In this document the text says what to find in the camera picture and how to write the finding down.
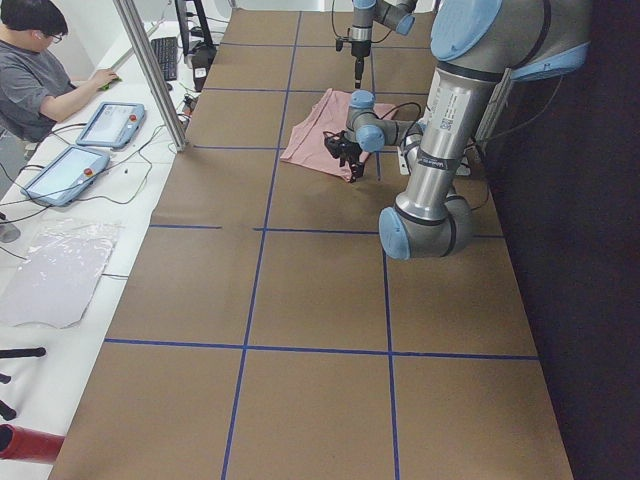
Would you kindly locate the aluminium frame post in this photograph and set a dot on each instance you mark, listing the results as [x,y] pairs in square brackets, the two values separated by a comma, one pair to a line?
[134,28]

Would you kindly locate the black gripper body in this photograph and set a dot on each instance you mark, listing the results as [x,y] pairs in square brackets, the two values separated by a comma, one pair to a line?
[358,51]
[347,150]

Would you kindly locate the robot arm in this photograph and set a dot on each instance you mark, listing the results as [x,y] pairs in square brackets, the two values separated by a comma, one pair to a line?
[476,44]
[397,18]

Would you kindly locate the lower teach pendant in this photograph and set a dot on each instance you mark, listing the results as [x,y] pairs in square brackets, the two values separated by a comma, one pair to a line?
[66,177]

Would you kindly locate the clear plastic bag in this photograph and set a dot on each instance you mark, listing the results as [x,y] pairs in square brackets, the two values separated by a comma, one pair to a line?
[56,282]

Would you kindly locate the black keyboard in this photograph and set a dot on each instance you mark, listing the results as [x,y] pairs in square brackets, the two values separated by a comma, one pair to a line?
[165,50]

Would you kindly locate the upper teach pendant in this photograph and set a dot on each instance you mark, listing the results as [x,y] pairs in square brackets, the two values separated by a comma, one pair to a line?
[113,125]

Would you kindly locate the red cylinder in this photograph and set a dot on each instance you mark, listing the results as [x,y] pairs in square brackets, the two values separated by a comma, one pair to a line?
[22,444]

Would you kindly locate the pink Snoopy t-shirt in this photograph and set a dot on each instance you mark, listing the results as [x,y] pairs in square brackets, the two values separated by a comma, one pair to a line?
[319,142]

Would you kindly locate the teach pendant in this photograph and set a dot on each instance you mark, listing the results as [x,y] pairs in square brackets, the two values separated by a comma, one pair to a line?
[113,125]
[66,177]

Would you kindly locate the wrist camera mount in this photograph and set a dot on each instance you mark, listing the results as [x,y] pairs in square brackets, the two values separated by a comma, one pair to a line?
[340,41]
[335,143]

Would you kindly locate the seated person grey shirt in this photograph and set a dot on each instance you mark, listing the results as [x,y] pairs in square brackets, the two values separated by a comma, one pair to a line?
[36,91]

